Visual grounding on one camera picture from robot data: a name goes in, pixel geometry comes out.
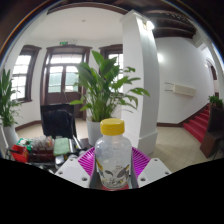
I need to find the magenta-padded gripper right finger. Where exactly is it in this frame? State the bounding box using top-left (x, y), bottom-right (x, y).
top-left (127, 147), bottom-right (172, 189)

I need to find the black chair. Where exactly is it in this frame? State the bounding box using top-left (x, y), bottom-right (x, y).
top-left (39, 102), bottom-right (78, 139)

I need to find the green folded cloth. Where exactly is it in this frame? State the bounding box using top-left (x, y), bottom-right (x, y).
top-left (53, 137), bottom-right (71, 157)

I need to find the red plastic box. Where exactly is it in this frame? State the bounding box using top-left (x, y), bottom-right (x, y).
top-left (9, 143), bottom-right (29, 164)

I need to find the dark framed window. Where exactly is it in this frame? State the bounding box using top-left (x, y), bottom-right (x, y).
top-left (9, 44), bottom-right (43, 104)
top-left (98, 43), bottom-right (124, 81)

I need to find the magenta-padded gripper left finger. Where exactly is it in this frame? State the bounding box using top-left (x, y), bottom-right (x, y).
top-left (54, 147), bottom-right (100, 188)

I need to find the group of small clear jars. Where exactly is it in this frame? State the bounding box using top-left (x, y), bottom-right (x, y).
top-left (29, 134), bottom-right (55, 154)

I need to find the red carpeted staircase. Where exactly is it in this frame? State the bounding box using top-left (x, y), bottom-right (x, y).
top-left (181, 103), bottom-right (214, 144)

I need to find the dark wooden glazed double door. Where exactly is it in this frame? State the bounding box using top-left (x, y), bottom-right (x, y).
top-left (39, 44), bottom-right (93, 119)

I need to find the small green potted plant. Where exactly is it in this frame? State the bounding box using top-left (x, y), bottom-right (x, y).
top-left (207, 94), bottom-right (224, 109)

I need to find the dark wooden cabinet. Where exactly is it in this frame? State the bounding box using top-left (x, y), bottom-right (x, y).
top-left (199, 104), bottom-right (224, 159)

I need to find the leafy plant in white pot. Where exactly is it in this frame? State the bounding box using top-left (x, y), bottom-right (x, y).
top-left (0, 68), bottom-right (23, 149)
top-left (69, 49), bottom-right (150, 147)

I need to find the clear bottle with yellow cap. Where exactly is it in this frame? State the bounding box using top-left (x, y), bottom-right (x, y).
top-left (94, 117), bottom-right (133, 190)

